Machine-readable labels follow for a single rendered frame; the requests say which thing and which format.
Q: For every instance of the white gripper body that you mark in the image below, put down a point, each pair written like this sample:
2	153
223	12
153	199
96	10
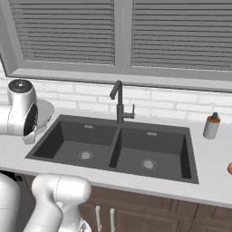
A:
29	138

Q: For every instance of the grey window frame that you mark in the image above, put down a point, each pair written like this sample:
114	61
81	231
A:
123	36

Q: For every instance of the dark grey sink faucet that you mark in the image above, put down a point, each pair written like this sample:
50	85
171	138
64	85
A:
120	105

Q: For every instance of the grey soap dispenser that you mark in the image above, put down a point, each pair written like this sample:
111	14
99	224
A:
210	128

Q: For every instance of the dark grey double sink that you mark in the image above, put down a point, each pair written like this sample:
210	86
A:
120	151

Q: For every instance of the brown cupboard door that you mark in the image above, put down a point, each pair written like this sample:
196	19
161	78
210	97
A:
145	220
89	216
214	222

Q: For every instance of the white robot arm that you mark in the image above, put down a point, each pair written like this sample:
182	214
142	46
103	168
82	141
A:
18	114

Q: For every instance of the grey window blind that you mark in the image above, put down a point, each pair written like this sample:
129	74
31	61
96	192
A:
181	33
66	30

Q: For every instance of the orange peach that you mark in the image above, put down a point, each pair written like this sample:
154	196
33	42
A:
230	169

